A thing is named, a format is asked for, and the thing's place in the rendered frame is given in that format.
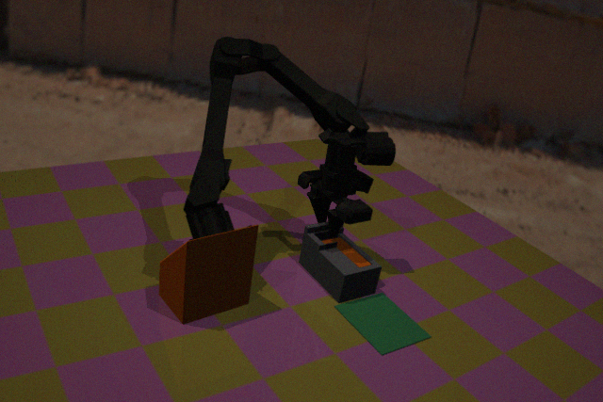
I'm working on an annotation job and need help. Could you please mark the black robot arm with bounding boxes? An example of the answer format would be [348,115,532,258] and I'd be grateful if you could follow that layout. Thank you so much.
[184,37,396,239]

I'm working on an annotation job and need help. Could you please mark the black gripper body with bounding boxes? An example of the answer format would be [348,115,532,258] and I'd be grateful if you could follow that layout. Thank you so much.
[298,162,373,225]

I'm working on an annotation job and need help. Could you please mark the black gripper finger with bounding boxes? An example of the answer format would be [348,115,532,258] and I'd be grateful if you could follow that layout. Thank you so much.
[327,209,344,237]
[307,192,332,223]

